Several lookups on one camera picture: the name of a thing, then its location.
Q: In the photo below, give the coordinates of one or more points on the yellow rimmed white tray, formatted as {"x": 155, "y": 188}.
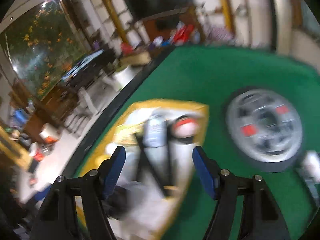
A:
{"x": 155, "y": 213}

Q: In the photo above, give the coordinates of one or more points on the black side table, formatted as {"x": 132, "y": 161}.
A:
{"x": 88, "y": 69}

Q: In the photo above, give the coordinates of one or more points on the red plastic bag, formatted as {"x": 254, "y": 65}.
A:
{"x": 183, "y": 34}

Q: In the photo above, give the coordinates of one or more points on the small white bottle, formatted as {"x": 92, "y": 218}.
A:
{"x": 155, "y": 129}

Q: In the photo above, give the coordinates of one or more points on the black marker pen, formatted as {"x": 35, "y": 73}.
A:
{"x": 144, "y": 164}

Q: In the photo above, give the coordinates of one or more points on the flower wall mural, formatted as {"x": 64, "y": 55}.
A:
{"x": 41, "y": 47}

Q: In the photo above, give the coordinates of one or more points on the black plastic fan part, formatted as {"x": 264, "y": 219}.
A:
{"x": 122, "y": 201}

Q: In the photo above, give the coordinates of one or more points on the white standing air conditioner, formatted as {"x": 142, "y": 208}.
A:
{"x": 281, "y": 26}

